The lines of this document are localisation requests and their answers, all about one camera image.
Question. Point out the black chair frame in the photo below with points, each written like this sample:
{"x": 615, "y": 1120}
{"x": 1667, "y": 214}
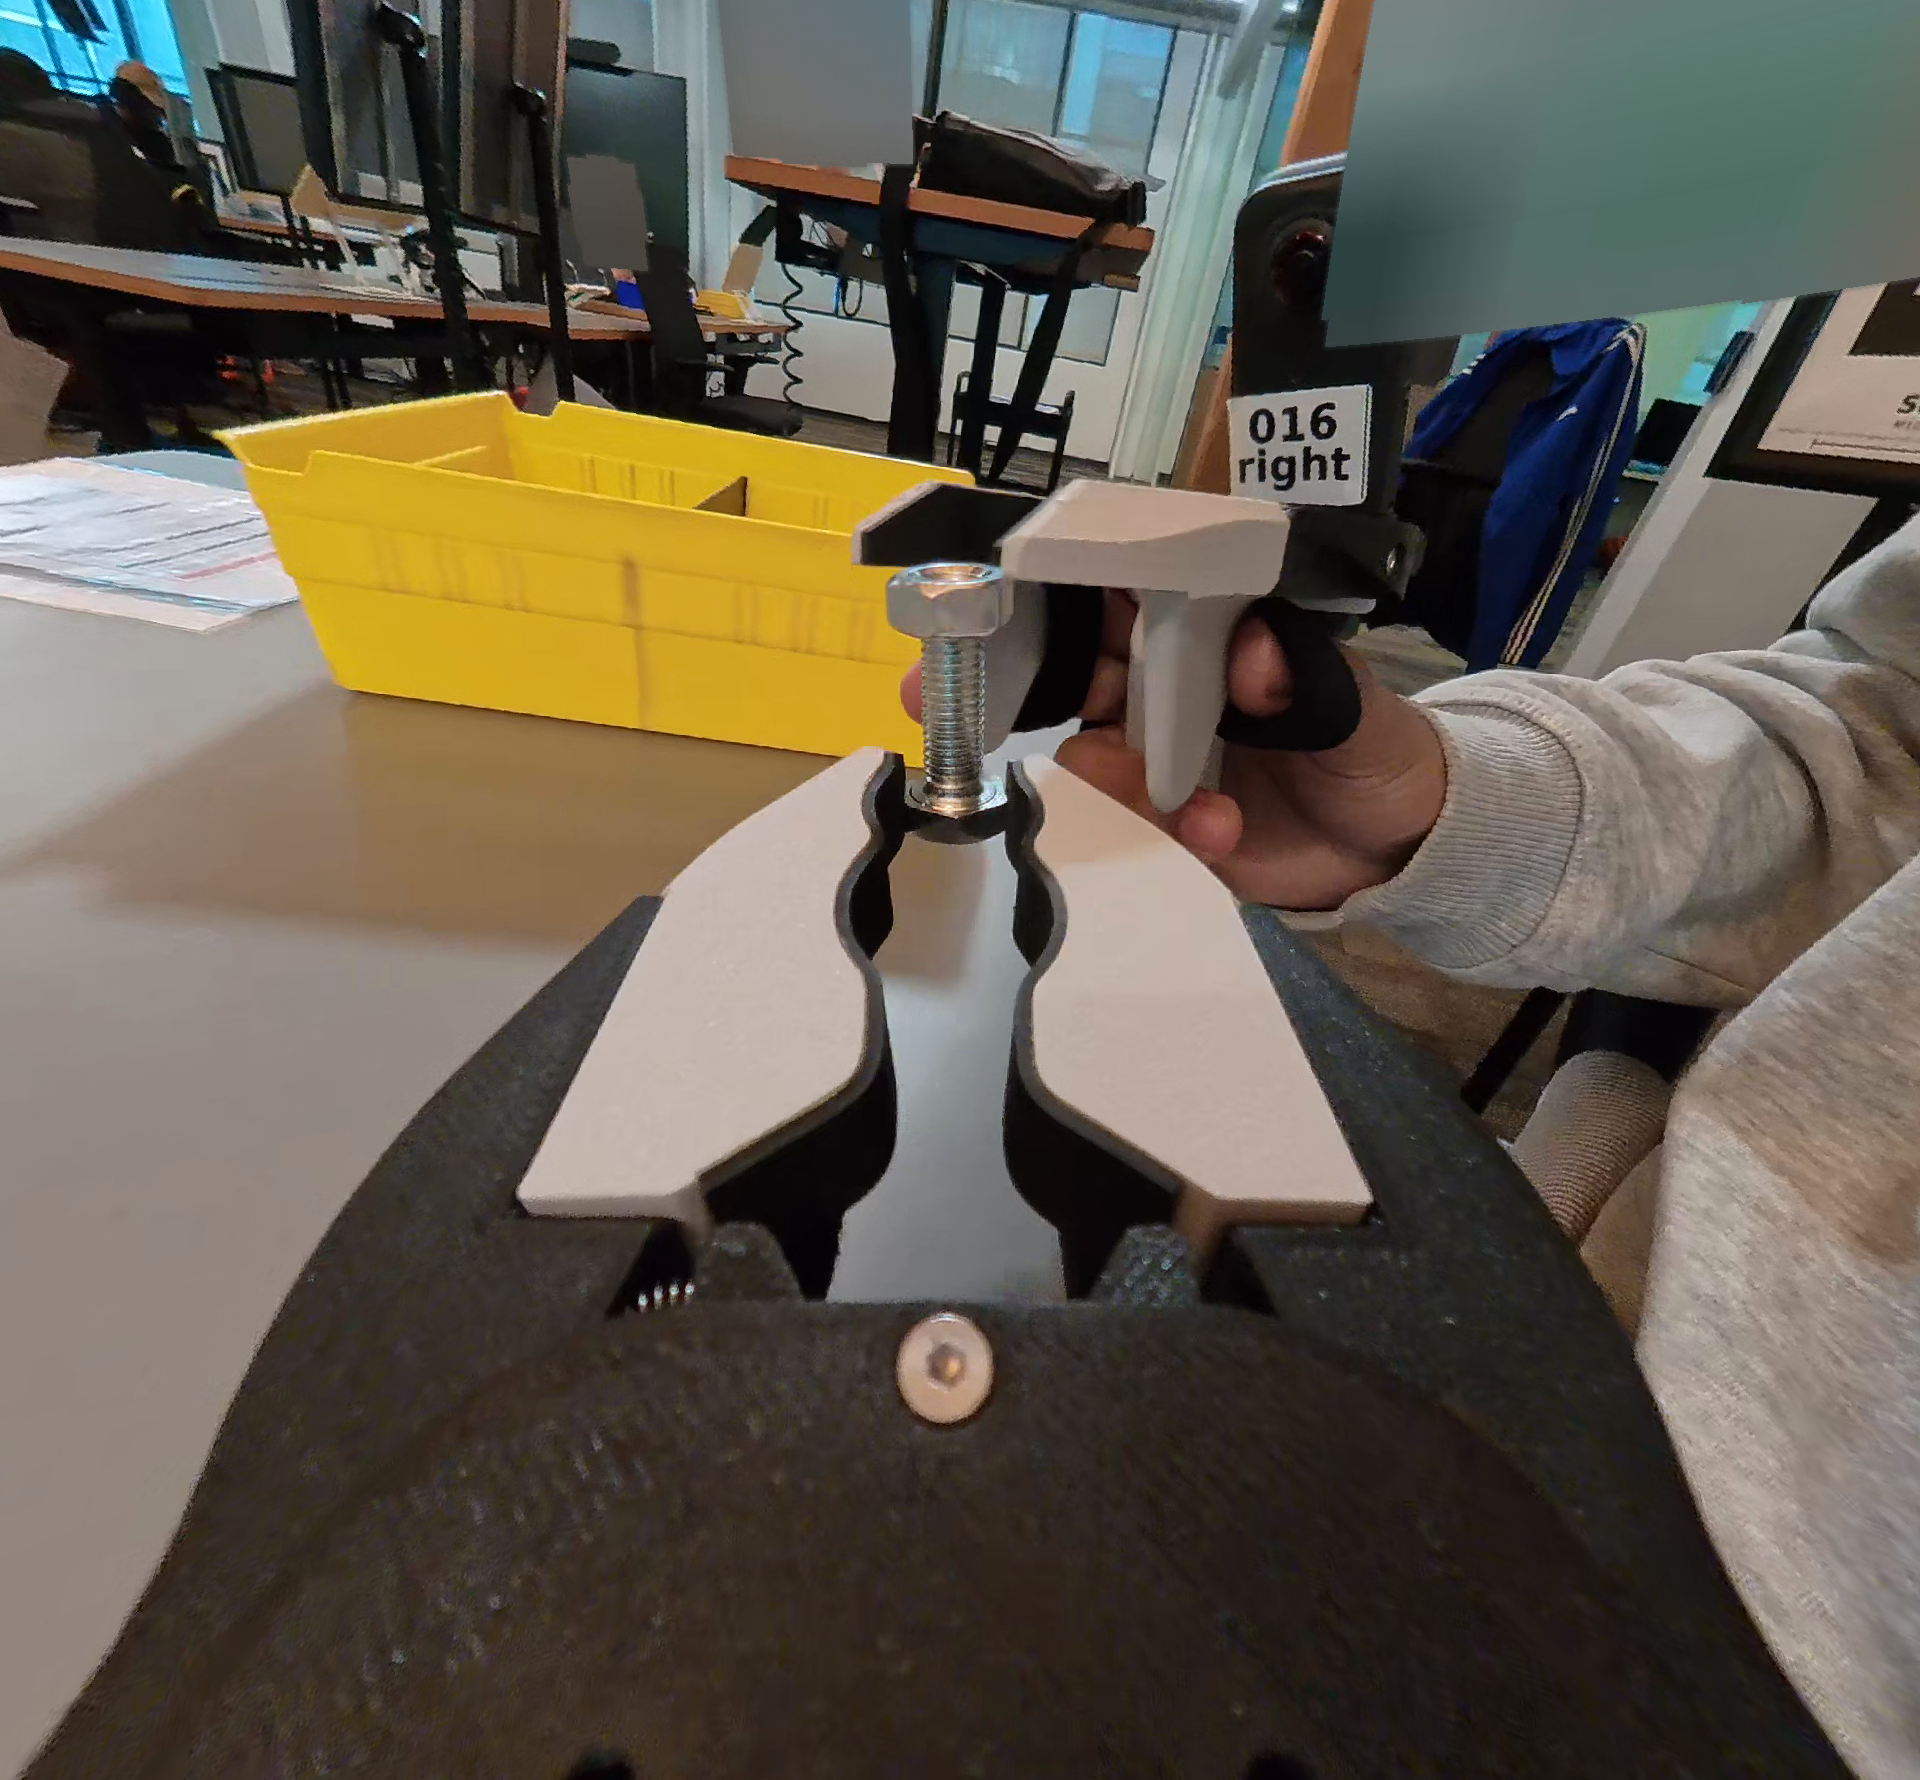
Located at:
{"x": 1650, "y": 1029}

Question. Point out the large black monitor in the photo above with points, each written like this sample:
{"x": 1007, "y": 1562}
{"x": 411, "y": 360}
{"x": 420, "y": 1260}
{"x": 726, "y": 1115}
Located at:
{"x": 503, "y": 56}
{"x": 360, "y": 10}

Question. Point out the laminated paper sheet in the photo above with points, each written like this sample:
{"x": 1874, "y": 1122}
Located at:
{"x": 135, "y": 535}

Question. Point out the black office chair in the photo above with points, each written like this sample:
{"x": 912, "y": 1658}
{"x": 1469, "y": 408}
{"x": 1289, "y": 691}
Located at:
{"x": 689, "y": 324}

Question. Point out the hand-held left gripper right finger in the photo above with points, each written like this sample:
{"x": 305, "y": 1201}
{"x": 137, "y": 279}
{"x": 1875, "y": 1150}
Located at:
{"x": 1185, "y": 1029}

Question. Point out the person's right hand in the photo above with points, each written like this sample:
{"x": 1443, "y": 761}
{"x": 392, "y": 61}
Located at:
{"x": 1319, "y": 835}

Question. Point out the wooden post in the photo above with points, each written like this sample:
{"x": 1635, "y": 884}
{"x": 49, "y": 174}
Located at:
{"x": 1336, "y": 10}

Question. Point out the steel bolt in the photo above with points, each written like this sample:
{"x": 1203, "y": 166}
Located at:
{"x": 957, "y": 717}

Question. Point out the person's grey sweatshirt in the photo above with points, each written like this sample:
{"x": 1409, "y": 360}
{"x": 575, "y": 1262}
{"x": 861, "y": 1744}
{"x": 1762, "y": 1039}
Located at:
{"x": 1800, "y": 1361}

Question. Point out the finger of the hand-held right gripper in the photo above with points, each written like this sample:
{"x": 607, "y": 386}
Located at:
{"x": 893, "y": 535}
{"x": 1141, "y": 541}

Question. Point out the framed wall sign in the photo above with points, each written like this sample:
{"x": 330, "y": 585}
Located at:
{"x": 1845, "y": 414}

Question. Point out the blue jacket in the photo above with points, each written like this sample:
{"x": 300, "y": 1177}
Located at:
{"x": 1544, "y": 459}

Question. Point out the grey cardboard board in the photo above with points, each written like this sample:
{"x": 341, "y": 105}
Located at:
{"x": 26, "y": 401}

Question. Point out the small black monitor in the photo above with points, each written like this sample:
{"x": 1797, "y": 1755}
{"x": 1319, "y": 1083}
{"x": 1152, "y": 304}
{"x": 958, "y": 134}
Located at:
{"x": 258, "y": 129}
{"x": 630, "y": 107}

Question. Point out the person's leg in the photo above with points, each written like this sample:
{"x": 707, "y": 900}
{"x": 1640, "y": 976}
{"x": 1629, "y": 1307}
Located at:
{"x": 1599, "y": 1135}

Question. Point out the steel hex nut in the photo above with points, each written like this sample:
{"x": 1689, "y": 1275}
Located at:
{"x": 946, "y": 599}

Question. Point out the long wooden desk row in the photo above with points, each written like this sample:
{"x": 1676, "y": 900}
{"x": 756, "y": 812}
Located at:
{"x": 225, "y": 283}

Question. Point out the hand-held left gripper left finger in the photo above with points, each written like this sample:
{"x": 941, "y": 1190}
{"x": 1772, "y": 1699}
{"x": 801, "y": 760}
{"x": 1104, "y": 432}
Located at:
{"x": 706, "y": 1015}

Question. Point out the grey desk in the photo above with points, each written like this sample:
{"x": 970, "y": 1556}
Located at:
{"x": 300, "y": 911}

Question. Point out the yellow plastic bin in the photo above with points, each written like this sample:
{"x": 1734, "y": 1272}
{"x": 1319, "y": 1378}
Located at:
{"x": 494, "y": 581}

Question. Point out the person's right forearm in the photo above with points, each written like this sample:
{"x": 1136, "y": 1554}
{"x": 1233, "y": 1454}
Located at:
{"x": 1680, "y": 821}

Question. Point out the wooden standing desk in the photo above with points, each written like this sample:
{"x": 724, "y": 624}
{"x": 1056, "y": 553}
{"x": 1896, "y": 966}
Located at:
{"x": 1020, "y": 227}

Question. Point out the dark bag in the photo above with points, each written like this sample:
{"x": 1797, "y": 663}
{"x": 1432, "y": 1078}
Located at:
{"x": 1034, "y": 168}

